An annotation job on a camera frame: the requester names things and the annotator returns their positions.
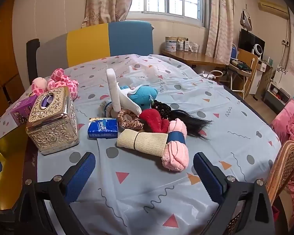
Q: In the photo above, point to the white round fan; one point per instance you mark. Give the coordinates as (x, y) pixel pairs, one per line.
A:
(257, 51)

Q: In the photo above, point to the patterned grey tablecloth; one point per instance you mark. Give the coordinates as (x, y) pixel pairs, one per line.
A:
(149, 188)

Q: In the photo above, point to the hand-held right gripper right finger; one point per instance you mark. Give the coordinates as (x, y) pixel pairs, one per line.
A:
(208, 176)

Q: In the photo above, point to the pink bedding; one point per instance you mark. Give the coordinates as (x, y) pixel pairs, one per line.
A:
(291, 127)

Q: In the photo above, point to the low grey cabinet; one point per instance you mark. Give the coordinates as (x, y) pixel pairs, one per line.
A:
(275, 94)

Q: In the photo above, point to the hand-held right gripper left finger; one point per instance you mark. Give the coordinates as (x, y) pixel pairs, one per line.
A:
(81, 173)

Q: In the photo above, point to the ornate gold tissue box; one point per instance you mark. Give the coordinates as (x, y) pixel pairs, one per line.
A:
(51, 124)

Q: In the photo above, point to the black television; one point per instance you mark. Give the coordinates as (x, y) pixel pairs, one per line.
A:
(247, 40)

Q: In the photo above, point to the gold round can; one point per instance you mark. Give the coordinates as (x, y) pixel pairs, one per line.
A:
(171, 44)

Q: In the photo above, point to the pink towel with blue band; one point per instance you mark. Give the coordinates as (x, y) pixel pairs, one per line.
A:
(174, 156)

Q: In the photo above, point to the beige patterned curtain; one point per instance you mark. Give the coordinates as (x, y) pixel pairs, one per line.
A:
(105, 2)
(219, 29)

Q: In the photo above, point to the pink spotted plush toy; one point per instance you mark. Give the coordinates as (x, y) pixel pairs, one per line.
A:
(61, 80)

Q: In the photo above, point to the rattan chair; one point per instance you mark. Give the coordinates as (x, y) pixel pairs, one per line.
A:
(284, 166)

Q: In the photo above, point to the beige satin scrunchie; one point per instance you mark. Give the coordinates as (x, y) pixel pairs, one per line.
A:
(127, 123)

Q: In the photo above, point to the blue plush toy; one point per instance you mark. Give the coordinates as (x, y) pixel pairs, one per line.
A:
(144, 96)

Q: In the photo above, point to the blue tissue packet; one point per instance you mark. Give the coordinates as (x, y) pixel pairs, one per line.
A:
(103, 128)

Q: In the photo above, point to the small cartons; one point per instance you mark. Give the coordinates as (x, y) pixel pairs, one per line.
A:
(182, 44)

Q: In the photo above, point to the white handbag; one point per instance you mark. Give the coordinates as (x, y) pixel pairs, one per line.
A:
(214, 74)

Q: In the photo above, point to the purple carton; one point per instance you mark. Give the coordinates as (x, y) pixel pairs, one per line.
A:
(22, 110)

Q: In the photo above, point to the grey yellow blue chair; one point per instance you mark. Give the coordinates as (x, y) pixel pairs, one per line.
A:
(88, 41)

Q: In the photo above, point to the window with white frame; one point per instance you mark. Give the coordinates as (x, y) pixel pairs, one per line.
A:
(166, 0)

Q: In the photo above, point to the black braided hair piece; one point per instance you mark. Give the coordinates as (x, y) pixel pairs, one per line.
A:
(183, 120)

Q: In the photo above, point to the beige cloth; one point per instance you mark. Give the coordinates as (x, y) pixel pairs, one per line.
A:
(147, 142)

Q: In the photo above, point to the clear plastic container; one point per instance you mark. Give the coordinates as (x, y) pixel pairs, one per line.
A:
(194, 47)

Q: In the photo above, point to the red fuzzy sock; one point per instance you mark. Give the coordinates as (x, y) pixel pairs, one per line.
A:
(154, 120)

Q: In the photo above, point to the wall air conditioner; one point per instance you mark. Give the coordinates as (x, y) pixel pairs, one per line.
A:
(272, 8)

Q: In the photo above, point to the white folding chair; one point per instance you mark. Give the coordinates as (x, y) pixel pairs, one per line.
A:
(237, 71)

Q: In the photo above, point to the orange wooden wardrobe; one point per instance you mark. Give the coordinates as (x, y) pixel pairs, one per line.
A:
(5, 53)

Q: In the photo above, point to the wooden side table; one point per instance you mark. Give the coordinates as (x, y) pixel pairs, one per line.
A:
(193, 57)

